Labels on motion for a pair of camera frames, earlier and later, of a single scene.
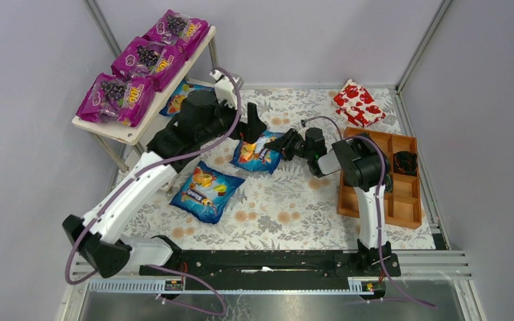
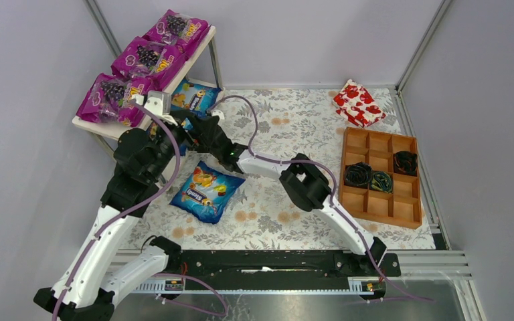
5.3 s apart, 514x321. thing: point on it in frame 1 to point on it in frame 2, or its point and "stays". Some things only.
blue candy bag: (206, 192) stays
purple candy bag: (113, 99) stays
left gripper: (248, 128) to (168, 128)
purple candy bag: (144, 57) stays
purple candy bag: (179, 30) stays
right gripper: (290, 145) to (202, 130)
